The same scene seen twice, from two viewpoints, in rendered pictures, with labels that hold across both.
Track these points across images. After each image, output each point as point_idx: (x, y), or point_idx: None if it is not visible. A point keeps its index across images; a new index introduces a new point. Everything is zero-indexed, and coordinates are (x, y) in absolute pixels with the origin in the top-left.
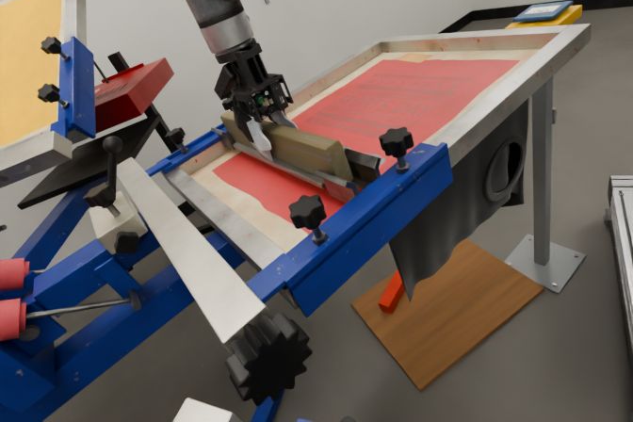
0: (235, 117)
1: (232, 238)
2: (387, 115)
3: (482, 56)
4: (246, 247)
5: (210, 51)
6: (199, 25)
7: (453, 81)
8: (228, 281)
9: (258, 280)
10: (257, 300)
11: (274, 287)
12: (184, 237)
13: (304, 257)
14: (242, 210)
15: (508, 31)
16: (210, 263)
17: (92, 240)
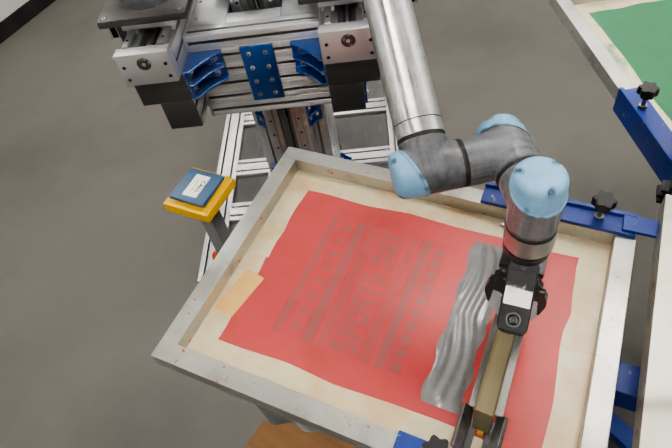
0: (546, 295)
1: (628, 289)
2: (397, 268)
3: (283, 218)
4: (627, 271)
5: (551, 250)
6: (557, 230)
7: (334, 230)
8: (670, 220)
9: (648, 229)
10: (667, 198)
11: (646, 218)
12: (669, 280)
13: (615, 219)
14: (582, 339)
15: (265, 193)
16: (669, 240)
17: None
